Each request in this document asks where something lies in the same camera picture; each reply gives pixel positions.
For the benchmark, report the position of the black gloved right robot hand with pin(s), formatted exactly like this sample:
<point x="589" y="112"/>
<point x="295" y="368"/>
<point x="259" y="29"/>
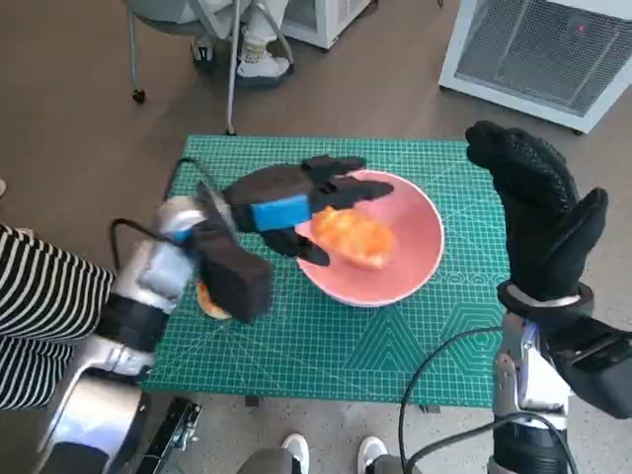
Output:
<point x="543" y="227"/>

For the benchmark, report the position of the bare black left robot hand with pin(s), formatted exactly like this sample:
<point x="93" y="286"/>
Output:
<point x="276" y="212"/>

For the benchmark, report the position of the long striped bread loaf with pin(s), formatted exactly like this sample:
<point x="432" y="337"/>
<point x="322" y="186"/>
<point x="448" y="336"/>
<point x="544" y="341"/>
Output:
<point x="355" y="237"/>

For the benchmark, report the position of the round bread bun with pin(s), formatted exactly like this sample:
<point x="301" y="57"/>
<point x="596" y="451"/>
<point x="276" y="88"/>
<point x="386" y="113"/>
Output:
<point x="207" y="303"/>

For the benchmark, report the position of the pink bowl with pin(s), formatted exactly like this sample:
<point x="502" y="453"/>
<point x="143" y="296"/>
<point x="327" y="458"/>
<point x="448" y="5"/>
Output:
<point x="410" y="247"/>

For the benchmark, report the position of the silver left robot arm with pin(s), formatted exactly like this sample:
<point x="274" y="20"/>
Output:
<point x="158" y="266"/>

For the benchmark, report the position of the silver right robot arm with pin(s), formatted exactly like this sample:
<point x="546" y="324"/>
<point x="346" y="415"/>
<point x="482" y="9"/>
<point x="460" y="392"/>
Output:
<point x="528" y="375"/>

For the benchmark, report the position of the grey office chair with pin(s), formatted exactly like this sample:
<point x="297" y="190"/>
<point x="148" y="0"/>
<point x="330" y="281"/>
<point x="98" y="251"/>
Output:
<point x="231" y="99"/>

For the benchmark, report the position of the green cutting mat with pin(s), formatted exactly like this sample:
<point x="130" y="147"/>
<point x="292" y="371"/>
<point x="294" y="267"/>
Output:
<point x="296" y="355"/>

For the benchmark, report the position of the person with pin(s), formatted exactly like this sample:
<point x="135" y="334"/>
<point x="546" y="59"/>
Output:
<point x="44" y="306"/>
<point x="257" y="54"/>
<point x="296" y="447"/>

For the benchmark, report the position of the large white grille appliance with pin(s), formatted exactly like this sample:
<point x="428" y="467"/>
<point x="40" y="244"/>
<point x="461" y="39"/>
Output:
<point x="533" y="49"/>

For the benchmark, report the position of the small black table clamp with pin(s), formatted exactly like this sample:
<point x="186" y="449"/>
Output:
<point x="253" y="401"/>
<point x="430" y="409"/>

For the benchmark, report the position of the small white grille appliance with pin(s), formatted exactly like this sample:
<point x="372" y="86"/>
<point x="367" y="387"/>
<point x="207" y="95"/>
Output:
<point x="318" y="24"/>

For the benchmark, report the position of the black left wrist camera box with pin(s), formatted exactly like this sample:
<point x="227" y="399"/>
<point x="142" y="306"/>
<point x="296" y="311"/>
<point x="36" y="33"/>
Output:
<point x="237" y="281"/>

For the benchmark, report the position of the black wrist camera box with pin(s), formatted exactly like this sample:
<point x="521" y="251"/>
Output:
<point x="597" y="370"/>
<point x="237" y="281"/>

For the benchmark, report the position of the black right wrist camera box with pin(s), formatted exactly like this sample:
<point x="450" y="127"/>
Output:
<point x="597" y="370"/>

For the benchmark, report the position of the black metal bracket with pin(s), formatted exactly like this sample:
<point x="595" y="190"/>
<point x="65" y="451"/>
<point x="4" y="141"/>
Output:
<point x="173" y="429"/>

